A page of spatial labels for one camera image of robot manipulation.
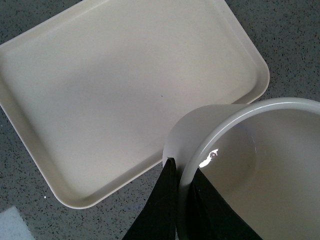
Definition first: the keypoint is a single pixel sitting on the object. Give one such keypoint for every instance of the beige rectangular plastic tray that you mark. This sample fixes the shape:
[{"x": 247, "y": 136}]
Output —
[{"x": 94, "y": 91}]

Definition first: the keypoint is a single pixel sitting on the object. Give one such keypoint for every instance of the white smiley mug black handle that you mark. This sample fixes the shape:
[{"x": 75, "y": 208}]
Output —
[{"x": 263, "y": 158}]

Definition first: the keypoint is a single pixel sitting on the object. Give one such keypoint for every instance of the white paper sheet corner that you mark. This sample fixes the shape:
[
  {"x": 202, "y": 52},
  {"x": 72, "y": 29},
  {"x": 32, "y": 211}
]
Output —
[{"x": 12, "y": 226}]

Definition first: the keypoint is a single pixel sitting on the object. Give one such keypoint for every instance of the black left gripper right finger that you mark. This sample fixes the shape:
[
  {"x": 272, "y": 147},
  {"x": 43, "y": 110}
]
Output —
[{"x": 207, "y": 216}]

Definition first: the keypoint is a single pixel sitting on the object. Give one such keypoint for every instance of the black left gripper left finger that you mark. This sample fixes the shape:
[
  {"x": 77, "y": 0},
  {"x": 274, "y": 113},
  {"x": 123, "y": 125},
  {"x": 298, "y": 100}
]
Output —
[{"x": 157, "y": 220}]

